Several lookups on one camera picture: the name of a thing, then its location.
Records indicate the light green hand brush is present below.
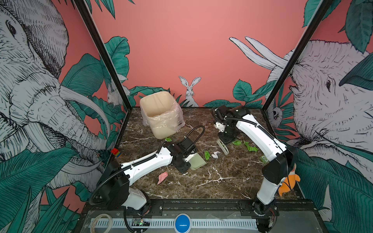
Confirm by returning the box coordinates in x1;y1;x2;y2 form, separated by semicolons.
217;139;229;155

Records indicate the light green dustpan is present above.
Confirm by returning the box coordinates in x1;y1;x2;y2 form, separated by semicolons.
186;153;206;170

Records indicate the cream trash bin with bag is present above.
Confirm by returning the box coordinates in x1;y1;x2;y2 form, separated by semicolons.
140;91;185;139

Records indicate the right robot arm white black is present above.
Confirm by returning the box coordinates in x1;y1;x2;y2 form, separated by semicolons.
211;105;297;216

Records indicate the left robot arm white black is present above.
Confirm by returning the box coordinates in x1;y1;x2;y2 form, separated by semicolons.
88;137;197;216

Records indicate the green paper scrap far right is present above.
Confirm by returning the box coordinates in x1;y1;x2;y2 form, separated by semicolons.
244;141;259;152

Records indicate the white paper scrap right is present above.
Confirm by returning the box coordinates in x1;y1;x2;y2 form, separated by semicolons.
211;151;221;159

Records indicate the green paper scrap centre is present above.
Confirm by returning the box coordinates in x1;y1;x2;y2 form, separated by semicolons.
204;150;211;161

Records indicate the pink paper scrap lower left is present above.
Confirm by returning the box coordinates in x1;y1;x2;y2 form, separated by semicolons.
157;172;168;185

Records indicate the orange plush toy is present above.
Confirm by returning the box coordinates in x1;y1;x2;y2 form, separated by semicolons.
278;164;301;197

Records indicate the coiled clear cable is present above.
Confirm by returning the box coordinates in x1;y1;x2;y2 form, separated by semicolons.
89;214;114;233

